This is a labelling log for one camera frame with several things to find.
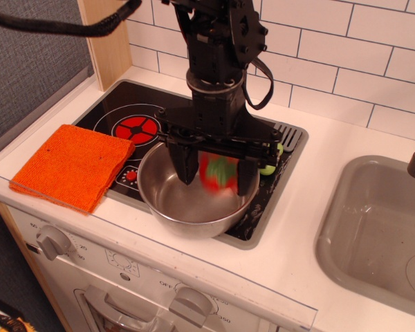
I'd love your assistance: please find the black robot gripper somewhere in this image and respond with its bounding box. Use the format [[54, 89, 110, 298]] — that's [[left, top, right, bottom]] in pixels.
[[156, 84, 282, 196]]

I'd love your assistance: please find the red toy strawberry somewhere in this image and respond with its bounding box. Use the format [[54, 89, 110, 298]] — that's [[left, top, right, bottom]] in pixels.
[[199, 152, 238, 194]]

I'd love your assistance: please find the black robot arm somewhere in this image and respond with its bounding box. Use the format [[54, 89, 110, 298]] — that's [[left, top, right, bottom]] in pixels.
[[155, 1, 282, 196]]

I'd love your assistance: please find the metal pot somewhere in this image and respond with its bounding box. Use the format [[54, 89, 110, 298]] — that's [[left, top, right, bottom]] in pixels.
[[138, 143, 260, 239]]

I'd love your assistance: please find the black toy stovetop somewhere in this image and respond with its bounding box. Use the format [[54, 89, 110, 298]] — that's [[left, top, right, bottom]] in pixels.
[[75, 80, 308, 250]]

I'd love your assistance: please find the white toy oven front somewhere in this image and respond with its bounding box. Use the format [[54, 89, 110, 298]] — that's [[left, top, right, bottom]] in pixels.
[[10, 208, 317, 331]]

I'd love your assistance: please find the orange folded cloth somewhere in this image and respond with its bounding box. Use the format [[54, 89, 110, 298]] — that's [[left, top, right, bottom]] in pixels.
[[9, 124, 136, 214]]

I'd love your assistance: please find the grey right oven knob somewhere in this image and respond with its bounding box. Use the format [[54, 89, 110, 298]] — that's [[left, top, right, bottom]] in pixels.
[[169, 287, 213, 328]]

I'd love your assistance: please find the grey oven knob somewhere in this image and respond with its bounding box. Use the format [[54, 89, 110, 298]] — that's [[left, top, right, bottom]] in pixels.
[[169, 287, 213, 328], [36, 225, 71, 261]]

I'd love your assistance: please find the grey plastic sink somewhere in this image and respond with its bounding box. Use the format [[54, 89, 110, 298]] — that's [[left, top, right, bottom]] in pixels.
[[316, 156, 415, 316]]

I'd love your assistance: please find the grey left oven knob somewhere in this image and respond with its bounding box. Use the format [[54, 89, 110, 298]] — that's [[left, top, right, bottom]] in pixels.
[[36, 225, 71, 261]]

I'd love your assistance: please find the orange object on floor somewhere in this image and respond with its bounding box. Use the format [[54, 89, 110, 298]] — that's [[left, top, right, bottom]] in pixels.
[[0, 314, 35, 332]]

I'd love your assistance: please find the green handled grey spatula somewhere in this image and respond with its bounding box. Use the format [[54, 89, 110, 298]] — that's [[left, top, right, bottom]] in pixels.
[[259, 120, 306, 176]]

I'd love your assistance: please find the grey oven door handle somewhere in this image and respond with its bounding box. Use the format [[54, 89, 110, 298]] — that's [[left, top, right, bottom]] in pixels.
[[84, 286, 154, 331]]

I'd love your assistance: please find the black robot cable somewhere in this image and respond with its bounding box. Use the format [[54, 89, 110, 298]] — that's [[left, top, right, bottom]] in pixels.
[[0, 0, 142, 38]]

